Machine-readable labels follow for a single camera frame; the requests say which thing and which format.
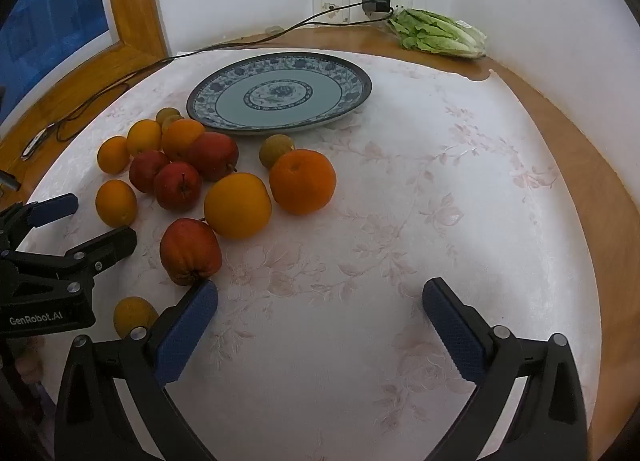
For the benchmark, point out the black power adapter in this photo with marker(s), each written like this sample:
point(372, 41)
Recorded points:
point(375, 3)

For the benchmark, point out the white wall socket panel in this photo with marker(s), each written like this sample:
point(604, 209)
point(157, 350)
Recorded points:
point(400, 0)

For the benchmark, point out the white wall socket brown mark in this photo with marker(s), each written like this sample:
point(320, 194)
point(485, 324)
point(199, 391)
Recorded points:
point(330, 16)

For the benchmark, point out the white floral tablecloth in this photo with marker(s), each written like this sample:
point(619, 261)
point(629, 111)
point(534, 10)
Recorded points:
point(350, 241)

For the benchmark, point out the red apple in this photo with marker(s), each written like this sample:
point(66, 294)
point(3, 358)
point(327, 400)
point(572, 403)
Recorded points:
point(213, 156)
point(145, 170)
point(190, 251)
point(177, 187)

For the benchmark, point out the small white device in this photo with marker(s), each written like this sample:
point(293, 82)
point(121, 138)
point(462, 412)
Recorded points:
point(34, 145)

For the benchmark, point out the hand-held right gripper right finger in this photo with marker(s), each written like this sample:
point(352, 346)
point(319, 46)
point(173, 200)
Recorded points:
point(452, 336)

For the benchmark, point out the blue patterned ceramic plate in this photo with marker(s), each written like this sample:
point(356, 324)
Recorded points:
point(279, 91)

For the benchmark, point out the large yellow orange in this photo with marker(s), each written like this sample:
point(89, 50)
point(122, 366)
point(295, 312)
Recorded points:
point(237, 206)

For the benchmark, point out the small yellow-green fruit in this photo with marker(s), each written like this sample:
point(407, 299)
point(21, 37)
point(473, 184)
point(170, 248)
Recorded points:
point(275, 151)
point(170, 124)
point(165, 113)
point(131, 315)

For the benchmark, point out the large deep orange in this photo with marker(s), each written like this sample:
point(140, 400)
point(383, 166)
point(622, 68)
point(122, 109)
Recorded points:
point(302, 183)

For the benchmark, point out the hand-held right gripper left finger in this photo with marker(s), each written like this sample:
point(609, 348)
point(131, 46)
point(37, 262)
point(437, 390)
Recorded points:
point(187, 331)

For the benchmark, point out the bagged romaine lettuce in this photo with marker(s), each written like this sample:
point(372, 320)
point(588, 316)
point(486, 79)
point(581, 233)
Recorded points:
point(435, 33)

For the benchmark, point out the blue window pane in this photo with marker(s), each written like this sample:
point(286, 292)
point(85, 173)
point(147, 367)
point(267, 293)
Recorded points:
point(60, 6)

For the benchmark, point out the small grey block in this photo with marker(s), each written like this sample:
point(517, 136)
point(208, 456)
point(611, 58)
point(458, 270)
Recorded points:
point(273, 30)

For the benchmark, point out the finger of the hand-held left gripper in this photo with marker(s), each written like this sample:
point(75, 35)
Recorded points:
point(52, 207)
point(107, 245)

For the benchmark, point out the wooden window frame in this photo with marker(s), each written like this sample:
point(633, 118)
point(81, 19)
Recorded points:
point(130, 1)

